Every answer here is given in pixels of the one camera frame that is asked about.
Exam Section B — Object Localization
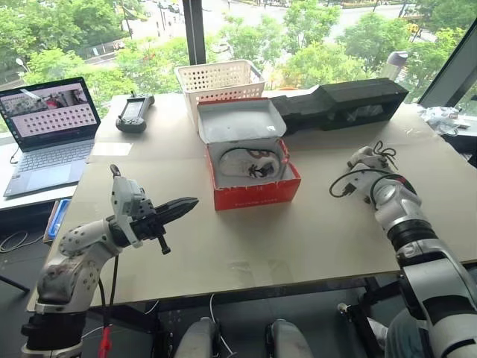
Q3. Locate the slanted dark window frame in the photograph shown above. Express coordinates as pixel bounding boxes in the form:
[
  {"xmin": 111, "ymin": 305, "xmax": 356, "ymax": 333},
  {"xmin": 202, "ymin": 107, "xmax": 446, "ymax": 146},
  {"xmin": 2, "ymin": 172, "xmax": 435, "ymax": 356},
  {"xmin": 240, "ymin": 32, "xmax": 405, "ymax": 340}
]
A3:
[{"xmin": 417, "ymin": 16, "xmax": 477, "ymax": 107}]

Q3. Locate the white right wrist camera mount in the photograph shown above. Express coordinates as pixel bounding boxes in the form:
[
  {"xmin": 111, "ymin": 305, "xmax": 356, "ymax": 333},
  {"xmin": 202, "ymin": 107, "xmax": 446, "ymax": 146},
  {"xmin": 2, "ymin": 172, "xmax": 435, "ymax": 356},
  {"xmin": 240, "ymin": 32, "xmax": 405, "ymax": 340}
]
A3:
[{"xmin": 344, "ymin": 163, "xmax": 397, "ymax": 195}]

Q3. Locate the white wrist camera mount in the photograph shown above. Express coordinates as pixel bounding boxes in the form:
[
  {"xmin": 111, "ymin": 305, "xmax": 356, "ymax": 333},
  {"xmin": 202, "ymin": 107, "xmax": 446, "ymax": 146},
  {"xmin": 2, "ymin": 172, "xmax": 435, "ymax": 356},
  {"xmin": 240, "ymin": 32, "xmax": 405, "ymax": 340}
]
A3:
[
  {"xmin": 109, "ymin": 163, "xmax": 154, "ymax": 249},
  {"xmin": 344, "ymin": 163, "xmax": 397, "ymax": 195}
]

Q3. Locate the red cable connector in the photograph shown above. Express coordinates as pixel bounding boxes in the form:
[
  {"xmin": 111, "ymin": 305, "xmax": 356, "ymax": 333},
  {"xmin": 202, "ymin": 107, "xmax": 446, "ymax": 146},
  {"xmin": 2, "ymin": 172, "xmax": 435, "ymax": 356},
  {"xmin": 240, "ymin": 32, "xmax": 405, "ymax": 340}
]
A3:
[{"xmin": 99, "ymin": 324, "xmax": 113, "ymax": 358}]

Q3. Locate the black foam block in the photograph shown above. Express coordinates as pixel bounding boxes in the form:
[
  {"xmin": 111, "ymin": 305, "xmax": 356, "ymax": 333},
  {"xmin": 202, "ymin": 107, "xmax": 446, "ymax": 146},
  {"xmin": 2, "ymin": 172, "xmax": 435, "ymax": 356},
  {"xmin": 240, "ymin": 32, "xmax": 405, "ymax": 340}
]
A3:
[{"xmin": 269, "ymin": 85, "xmax": 329, "ymax": 136}]

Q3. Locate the person's leg in jeans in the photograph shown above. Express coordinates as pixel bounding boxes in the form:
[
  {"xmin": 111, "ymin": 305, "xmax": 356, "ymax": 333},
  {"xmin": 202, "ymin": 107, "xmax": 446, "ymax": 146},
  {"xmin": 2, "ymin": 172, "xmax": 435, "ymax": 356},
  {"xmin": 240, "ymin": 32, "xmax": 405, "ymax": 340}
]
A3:
[{"xmin": 383, "ymin": 308, "xmax": 433, "ymax": 358}]

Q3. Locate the white perforated plastic basket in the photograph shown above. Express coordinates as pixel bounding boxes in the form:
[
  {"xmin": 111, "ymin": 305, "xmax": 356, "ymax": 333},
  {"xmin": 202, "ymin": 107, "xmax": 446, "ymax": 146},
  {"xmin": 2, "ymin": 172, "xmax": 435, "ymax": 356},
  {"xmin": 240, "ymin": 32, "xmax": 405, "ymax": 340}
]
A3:
[{"xmin": 174, "ymin": 59, "xmax": 268, "ymax": 130}]

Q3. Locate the dark window frame post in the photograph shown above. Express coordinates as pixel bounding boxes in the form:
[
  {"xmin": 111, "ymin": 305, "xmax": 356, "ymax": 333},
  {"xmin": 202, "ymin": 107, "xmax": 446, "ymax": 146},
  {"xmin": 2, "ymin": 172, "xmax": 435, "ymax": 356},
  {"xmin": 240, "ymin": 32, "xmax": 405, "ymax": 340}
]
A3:
[{"xmin": 181, "ymin": 0, "xmax": 206, "ymax": 65}]

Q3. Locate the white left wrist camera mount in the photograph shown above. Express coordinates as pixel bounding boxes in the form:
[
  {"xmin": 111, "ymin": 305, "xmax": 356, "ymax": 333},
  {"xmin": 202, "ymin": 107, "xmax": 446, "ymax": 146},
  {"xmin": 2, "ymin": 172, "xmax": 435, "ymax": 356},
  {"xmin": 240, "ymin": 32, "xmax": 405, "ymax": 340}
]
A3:
[{"xmin": 109, "ymin": 163, "xmax": 154, "ymax": 249}]

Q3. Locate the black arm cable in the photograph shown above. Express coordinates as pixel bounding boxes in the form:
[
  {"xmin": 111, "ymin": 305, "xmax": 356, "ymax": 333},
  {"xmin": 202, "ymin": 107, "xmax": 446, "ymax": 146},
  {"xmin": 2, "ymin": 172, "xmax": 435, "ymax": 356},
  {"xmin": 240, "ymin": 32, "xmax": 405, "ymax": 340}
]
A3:
[
  {"xmin": 329, "ymin": 172, "xmax": 373, "ymax": 204},
  {"xmin": 97, "ymin": 253, "xmax": 121, "ymax": 329}
]

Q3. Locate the crumpled clear plastic wrap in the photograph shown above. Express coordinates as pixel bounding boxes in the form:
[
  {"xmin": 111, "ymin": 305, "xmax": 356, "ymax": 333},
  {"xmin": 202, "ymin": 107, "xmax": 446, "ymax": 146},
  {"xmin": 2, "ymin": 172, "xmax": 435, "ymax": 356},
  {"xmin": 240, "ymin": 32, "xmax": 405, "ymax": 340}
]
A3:
[{"xmin": 417, "ymin": 105, "xmax": 466, "ymax": 137}]

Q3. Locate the black handheld controller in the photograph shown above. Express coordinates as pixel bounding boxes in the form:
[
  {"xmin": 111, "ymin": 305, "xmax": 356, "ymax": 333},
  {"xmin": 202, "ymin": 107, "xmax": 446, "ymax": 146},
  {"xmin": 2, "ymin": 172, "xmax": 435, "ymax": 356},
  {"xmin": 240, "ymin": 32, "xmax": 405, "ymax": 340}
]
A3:
[{"xmin": 115, "ymin": 91, "xmax": 156, "ymax": 134}]

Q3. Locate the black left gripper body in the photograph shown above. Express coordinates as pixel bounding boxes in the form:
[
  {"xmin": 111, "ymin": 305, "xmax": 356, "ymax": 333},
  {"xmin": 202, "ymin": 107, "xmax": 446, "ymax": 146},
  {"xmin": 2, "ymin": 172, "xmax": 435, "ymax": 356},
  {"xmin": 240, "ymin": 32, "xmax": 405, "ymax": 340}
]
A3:
[{"xmin": 130, "ymin": 207, "xmax": 173, "ymax": 257}]

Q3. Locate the grey open laptop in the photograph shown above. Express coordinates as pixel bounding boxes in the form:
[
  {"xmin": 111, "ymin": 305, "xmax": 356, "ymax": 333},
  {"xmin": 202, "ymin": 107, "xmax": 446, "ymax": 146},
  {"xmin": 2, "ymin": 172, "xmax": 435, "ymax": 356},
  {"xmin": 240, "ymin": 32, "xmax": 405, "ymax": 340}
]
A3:
[{"xmin": 0, "ymin": 76, "xmax": 102, "ymax": 198}]

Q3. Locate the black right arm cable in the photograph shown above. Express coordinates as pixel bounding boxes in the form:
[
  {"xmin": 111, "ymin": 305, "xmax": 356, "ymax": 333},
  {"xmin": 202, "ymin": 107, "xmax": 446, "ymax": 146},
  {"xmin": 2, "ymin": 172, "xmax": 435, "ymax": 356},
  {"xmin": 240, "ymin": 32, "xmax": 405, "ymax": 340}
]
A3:
[{"xmin": 329, "ymin": 172, "xmax": 373, "ymax": 204}]

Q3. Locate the white coiled floor cable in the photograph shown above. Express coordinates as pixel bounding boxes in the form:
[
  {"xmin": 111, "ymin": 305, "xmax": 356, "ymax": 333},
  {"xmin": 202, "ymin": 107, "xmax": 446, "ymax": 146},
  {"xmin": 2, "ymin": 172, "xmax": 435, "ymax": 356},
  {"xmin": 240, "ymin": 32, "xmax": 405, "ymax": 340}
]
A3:
[{"xmin": 0, "ymin": 230, "xmax": 45, "ymax": 254}]

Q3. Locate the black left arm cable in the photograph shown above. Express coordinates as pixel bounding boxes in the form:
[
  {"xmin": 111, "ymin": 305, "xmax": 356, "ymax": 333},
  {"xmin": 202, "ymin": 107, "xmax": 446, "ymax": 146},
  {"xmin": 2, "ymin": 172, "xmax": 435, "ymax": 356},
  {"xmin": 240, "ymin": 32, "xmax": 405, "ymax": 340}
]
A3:
[{"xmin": 97, "ymin": 253, "xmax": 121, "ymax": 329}]

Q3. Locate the long black open box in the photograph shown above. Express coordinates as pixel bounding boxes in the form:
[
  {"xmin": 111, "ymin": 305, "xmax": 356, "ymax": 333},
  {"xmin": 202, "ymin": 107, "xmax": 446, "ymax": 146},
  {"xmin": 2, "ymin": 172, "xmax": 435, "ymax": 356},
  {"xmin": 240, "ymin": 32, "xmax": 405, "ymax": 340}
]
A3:
[{"xmin": 318, "ymin": 77, "xmax": 410, "ymax": 132}]

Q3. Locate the white thin cable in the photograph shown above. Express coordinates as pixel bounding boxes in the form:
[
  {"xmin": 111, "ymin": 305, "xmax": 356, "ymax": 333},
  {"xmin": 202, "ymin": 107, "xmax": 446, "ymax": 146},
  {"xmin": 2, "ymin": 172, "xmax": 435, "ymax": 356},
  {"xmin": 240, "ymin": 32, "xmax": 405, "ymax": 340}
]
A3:
[{"xmin": 208, "ymin": 292, "xmax": 239, "ymax": 358}]

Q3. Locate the red shoebox with white lid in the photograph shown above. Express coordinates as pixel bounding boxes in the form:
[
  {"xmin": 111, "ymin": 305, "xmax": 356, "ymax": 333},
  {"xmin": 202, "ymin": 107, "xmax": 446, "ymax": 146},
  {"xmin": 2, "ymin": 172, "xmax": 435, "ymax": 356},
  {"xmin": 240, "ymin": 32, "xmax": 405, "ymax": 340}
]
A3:
[{"xmin": 196, "ymin": 97, "xmax": 302, "ymax": 212}]

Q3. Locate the grey rounded robot leg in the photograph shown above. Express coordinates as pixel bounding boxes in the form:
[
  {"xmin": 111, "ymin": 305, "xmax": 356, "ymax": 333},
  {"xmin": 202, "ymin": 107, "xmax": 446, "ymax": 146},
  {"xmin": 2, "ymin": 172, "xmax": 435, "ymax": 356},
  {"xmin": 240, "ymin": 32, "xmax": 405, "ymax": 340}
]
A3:
[
  {"xmin": 265, "ymin": 318, "xmax": 313, "ymax": 358},
  {"xmin": 174, "ymin": 316, "xmax": 221, "ymax": 358}
]

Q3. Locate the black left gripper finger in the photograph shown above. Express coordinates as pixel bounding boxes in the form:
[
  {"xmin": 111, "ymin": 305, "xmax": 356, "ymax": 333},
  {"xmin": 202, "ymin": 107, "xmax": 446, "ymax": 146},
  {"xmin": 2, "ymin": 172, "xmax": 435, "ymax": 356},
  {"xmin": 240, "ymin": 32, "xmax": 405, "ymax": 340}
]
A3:
[
  {"xmin": 156, "ymin": 204, "xmax": 198, "ymax": 225},
  {"xmin": 153, "ymin": 197, "xmax": 200, "ymax": 214}
]

